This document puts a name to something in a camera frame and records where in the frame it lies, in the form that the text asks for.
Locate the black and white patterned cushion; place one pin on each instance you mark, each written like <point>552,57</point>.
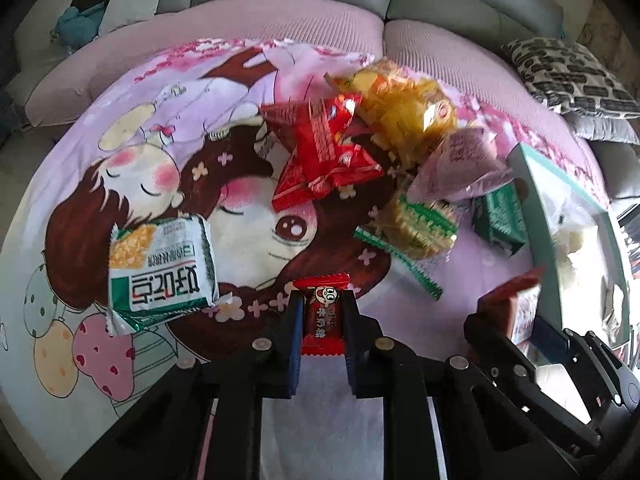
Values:
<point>565,70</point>

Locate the red snack packet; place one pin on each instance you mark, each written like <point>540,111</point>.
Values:
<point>315,120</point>
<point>325,175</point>

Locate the white snack packet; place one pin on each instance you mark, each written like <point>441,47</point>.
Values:
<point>570,242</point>

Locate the pink swiss roll packet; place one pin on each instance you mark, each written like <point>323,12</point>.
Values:
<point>455,165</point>

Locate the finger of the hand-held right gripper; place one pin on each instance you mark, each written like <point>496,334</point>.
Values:
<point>487,332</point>
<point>549,342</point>

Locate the pink sofa cover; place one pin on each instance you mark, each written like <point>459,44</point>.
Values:
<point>210,25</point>

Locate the teal cloth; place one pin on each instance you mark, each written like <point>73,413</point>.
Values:
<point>75,22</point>

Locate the red and white biscuit packet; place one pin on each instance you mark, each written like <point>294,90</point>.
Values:
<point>522,305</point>

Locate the small red candy packet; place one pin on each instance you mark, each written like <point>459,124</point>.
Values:
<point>321,310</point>

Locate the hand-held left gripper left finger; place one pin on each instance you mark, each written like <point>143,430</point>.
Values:
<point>296,340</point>

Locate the printed pink blanket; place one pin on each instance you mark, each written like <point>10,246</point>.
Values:
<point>200,185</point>

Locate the teal cardboard box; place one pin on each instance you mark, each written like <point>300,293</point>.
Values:
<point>545,200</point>

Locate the white and green cracker packet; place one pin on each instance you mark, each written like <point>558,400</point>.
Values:
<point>160,270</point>

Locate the dark green snack packet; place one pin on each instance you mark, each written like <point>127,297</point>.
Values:
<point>500,220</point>

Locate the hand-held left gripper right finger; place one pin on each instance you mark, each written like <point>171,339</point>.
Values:
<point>354,342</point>

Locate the green and yellow snack packet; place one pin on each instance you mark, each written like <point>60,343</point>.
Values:
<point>417,230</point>

